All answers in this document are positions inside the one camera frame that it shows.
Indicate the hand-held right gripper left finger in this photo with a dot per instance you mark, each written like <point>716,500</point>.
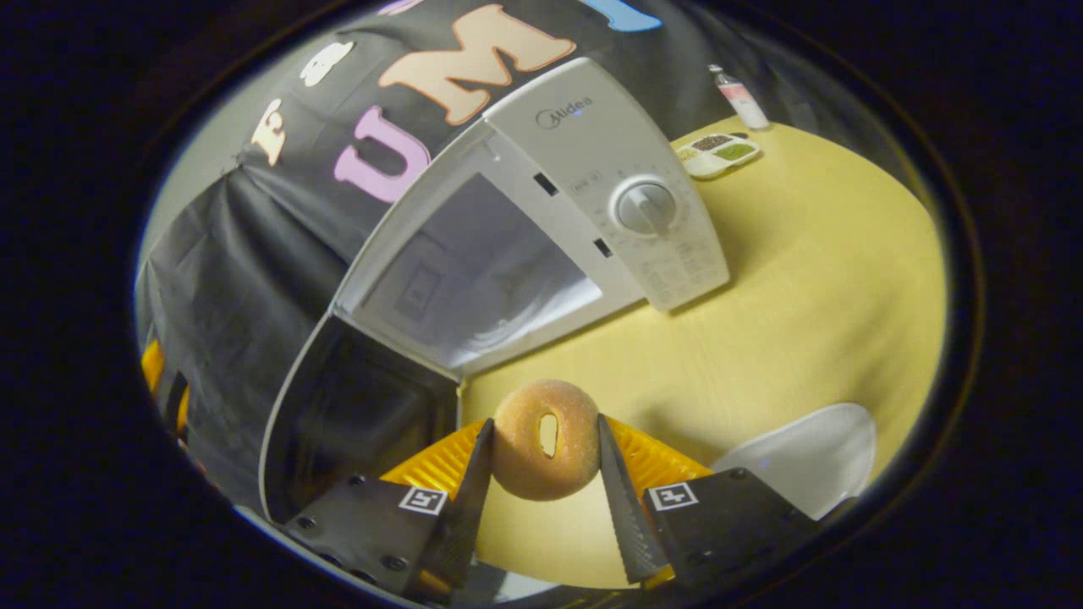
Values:
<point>470,507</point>

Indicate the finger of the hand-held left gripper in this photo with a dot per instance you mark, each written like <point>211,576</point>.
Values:
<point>181,414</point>
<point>153,368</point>

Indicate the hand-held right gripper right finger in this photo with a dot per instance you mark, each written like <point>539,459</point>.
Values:
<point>630,524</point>

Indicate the brown donut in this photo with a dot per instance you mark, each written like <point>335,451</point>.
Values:
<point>516,457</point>

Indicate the white microwave oven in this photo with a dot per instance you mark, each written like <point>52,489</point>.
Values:
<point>677,271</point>

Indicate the black backdrop cloth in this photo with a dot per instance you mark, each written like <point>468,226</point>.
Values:
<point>237,254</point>

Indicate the white plate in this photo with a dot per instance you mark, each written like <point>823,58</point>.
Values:
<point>804,457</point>

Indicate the white divided snack tray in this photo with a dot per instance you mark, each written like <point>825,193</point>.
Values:
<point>719,156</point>

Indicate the small pink label bottle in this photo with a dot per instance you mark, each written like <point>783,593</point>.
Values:
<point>744,101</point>

